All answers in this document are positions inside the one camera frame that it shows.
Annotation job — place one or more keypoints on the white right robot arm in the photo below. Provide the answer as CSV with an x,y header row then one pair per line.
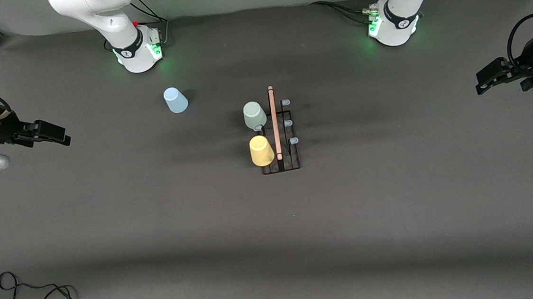
x,y
94,11

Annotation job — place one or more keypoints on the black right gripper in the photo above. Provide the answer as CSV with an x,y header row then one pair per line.
x,y
0,128

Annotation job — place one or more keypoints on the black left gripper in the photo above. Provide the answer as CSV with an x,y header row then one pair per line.
x,y
527,64

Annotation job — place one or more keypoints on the pale blue plastic cup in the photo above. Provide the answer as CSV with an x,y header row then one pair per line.
x,y
176,100

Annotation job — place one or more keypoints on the pale green plastic cup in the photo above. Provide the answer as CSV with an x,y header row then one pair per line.
x,y
254,115

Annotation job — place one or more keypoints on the dark grey table mat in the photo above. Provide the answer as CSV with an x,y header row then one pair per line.
x,y
349,238

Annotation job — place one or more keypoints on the yellow plastic cup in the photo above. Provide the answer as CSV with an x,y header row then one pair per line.
x,y
262,151

